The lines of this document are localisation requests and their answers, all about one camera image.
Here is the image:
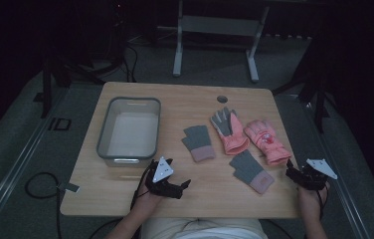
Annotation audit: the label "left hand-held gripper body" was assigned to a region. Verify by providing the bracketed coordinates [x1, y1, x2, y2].
[144, 156, 180, 199]

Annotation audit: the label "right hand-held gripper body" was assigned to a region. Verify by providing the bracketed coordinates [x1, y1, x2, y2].
[295, 158, 338, 191]

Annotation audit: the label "pink glove with red print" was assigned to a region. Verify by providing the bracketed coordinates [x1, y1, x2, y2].
[243, 119, 292, 166]

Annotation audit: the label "grey plastic bin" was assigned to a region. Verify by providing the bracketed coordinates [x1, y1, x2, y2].
[95, 96, 162, 168]

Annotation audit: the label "pink glove with grey palm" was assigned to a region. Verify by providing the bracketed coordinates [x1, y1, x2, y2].
[210, 107, 251, 156]

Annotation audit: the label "person's right hand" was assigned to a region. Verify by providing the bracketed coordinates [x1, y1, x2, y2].
[297, 183, 331, 219]

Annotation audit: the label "person's left hand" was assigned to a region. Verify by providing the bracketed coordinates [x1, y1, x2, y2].
[129, 188, 163, 217]

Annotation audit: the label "person's pale trousers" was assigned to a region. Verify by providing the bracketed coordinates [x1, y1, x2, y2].
[140, 217, 270, 239]

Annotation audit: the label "black tripod stand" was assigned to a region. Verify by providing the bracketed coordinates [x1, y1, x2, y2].
[39, 0, 139, 120]
[272, 31, 331, 134]

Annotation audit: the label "small grey floor tag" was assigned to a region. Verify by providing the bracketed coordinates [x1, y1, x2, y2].
[57, 181, 81, 194]

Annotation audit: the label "white metal stand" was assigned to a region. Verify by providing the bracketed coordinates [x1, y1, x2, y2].
[156, 0, 271, 84]

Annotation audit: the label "right hand-held gripper cable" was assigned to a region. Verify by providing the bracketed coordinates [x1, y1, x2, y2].
[316, 185, 329, 221]

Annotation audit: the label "hand-held gripper cable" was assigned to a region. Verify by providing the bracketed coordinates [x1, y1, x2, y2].
[316, 185, 329, 221]
[88, 161, 153, 239]

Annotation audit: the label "metal floor rail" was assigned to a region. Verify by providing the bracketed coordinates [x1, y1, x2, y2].
[302, 98, 370, 239]
[0, 87, 70, 232]

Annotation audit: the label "left hand-held gripper cable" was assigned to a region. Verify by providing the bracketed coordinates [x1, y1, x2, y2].
[88, 161, 153, 239]

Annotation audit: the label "black rectangular floor bracket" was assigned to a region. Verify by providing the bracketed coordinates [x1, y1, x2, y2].
[47, 117, 73, 131]

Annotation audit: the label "black floor cable loop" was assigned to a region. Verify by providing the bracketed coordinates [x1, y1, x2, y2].
[24, 171, 64, 239]

